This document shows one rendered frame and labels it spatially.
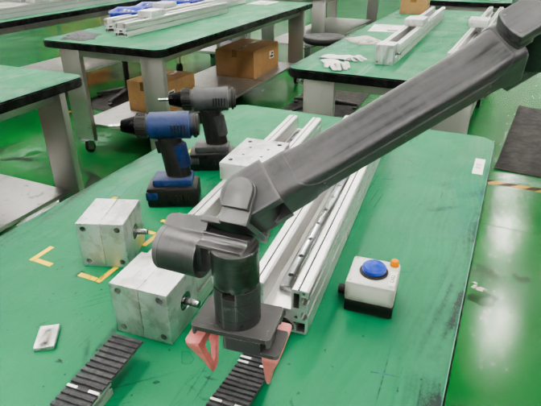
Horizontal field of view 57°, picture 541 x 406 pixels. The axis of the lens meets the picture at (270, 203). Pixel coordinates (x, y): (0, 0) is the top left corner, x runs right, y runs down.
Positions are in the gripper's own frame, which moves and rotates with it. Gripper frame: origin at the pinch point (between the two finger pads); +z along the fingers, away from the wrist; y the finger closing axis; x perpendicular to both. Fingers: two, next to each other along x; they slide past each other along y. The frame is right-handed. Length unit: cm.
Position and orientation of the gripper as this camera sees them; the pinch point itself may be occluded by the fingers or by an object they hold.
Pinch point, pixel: (241, 369)
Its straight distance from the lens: 70.1
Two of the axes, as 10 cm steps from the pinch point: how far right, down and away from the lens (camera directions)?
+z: 0.1, 8.9, 4.6
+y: -9.5, -1.2, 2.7
